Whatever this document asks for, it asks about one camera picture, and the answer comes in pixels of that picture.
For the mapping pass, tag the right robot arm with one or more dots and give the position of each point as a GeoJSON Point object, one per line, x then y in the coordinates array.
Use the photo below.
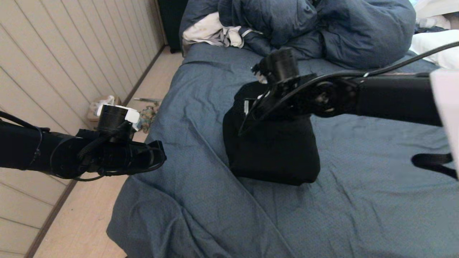
{"type": "Point", "coordinates": [394, 96]}

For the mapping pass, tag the beige crumpled item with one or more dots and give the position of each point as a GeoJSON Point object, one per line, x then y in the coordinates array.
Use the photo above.
{"type": "Point", "coordinates": [430, 22]}

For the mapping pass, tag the black cabinet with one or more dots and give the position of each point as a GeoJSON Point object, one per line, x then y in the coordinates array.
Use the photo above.
{"type": "Point", "coordinates": [172, 21]}

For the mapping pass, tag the black hoodie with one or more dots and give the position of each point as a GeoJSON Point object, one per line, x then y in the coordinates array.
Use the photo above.
{"type": "Point", "coordinates": [272, 150]}

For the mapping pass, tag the thin metal stick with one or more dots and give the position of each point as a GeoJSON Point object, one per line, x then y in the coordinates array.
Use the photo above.
{"type": "Point", "coordinates": [147, 100]}

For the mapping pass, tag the white blanket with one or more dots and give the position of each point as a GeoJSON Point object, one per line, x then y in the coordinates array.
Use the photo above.
{"type": "Point", "coordinates": [437, 6]}

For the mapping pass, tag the blue-sheeted bed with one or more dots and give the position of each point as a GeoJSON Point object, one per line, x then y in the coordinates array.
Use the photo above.
{"type": "Point", "coordinates": [215, 197]}

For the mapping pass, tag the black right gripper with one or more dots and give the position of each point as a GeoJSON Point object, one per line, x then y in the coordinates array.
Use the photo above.
{"type": "Point", "coordinates": [254, 113]}

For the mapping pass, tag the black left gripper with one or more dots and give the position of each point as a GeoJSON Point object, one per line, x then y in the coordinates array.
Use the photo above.
{"type": "Point", "coordinates": [156, 156]}

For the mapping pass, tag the clear plastic bin bag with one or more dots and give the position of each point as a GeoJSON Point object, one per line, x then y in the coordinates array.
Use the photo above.
{"type": "Point", "coordinates": [104, 102]}

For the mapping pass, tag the dark blue duvet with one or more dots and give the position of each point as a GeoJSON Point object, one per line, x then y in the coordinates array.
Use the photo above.
{"type": "Point", "coordinates": [358, 36]}

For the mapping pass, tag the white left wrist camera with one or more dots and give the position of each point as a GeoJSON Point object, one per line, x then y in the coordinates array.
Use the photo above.
{"type": "Point", "coordinates": [135, 123]}

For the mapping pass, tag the crumpled white garment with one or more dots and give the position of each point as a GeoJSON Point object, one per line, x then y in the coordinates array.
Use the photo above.
{"type": "Point", "coordinates": [204, 31]}

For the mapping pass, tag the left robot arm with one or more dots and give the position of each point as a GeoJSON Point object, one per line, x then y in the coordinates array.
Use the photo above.
{"type": "Point", "coordinates": [21, 150]}

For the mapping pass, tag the white pillow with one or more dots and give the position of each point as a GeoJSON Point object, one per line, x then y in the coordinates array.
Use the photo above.
{"type": "Point", "coordinates": [434, 44]}

